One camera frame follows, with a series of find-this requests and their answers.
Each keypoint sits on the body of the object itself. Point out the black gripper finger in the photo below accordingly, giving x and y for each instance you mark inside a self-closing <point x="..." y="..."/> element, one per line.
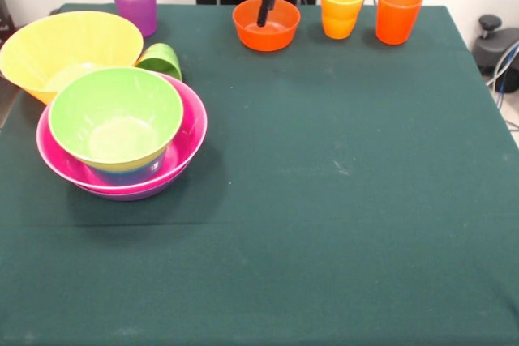
<point x="265" y="9"/>

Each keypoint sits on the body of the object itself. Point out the yellow-orange cup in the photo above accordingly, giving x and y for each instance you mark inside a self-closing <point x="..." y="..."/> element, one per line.
<point x="342" y="18"/>

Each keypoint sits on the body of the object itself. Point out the green cup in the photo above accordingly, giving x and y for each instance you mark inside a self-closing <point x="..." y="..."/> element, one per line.
<point x="162" y="60"/>

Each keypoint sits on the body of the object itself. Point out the large pink bowl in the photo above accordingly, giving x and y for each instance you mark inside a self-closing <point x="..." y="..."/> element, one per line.
<point x="192" y="119"/>

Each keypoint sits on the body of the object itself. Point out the green bowl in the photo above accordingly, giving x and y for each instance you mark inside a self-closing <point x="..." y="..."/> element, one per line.
<point x="113" y="99"/>

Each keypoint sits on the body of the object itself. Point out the blue bowl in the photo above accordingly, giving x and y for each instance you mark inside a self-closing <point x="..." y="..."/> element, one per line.
<point x="125" y="176"/>

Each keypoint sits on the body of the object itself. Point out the orange bowl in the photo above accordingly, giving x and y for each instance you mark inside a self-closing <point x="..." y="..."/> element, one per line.
<point x="280" y="38"/>

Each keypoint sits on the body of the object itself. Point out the purple cup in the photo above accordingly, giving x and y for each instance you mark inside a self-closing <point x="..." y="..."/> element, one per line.
<point x="135" y="1"/>

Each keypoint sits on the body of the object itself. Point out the orange cup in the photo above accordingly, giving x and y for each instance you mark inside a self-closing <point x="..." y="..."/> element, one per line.
<point x="397" y="18"/>

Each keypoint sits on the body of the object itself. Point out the dark green tablecloth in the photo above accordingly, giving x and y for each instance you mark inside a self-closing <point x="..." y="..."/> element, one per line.
<point x="324" y="220"/>

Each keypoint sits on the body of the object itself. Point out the large yellow bowl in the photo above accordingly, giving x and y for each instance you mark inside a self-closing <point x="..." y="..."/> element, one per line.
<point x="40" y="46"/>

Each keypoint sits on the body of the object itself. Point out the black clamp device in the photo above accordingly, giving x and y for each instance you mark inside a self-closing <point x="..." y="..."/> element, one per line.
<point x="490" y="48"/>

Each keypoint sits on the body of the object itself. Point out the purple bowl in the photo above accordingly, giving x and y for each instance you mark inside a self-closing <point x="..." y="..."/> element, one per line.
<point x="134" y="197"/>

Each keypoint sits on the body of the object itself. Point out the dark grey equipment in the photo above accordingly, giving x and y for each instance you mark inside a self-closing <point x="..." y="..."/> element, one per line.
<point x="5" y="22"/>

